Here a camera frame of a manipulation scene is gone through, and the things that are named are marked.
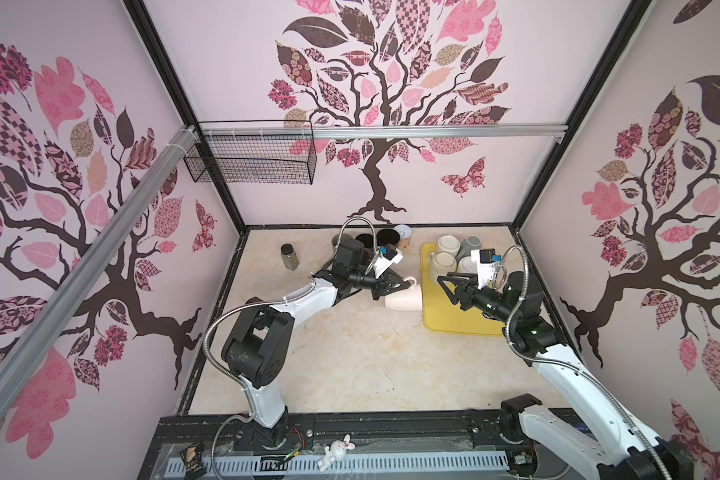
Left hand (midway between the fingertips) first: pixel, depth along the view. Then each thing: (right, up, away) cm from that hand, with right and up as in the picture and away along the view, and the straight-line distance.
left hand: (406, 285), depth 82 cm
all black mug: (-4, +15, +22) cm, 27 cm away
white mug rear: (+19, +13, +24) cm, 33 cm away
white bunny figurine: (-18, -38, -13) cm, 44 cm away
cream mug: (+14, +6, +16) cm, 22 cm away
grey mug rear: (+26, +12, +21) cm, 36 cm away
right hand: (+9, +4, -9) cm, 13 cm away
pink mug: (+1, -4, -2) cm, 4 cm away
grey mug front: (-22, +14, +21) cm, 34 cm away
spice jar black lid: (-38, +8, +20) cm, 44 cm away
